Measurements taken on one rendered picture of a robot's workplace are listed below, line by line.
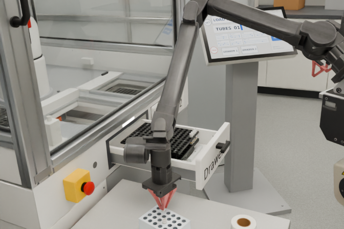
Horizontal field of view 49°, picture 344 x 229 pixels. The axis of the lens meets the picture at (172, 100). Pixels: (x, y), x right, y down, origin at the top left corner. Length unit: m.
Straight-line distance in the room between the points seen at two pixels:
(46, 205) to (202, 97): 2.14
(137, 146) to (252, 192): 1.62
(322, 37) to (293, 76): 3.07
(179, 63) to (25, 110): 0.45
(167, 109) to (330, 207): 1.75
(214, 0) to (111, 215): 0.74
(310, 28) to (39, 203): 0.89
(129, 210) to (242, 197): 1.39
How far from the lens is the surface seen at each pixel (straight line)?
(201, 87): 3.04
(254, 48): 2.12
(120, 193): 1.30
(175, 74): 1.10
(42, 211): 1.11
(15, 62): 0.95
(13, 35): 0.94
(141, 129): 1.40
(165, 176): 1.05
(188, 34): 1.16
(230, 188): 2.53
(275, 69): 4.20
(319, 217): 2.52
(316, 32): 1.15
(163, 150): 1.02
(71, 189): 1.13
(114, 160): 1.32
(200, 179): 1.16
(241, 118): 2.31
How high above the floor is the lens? 1.50
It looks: 21 degrees down
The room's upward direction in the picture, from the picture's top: 2 degrees counter-clockwise
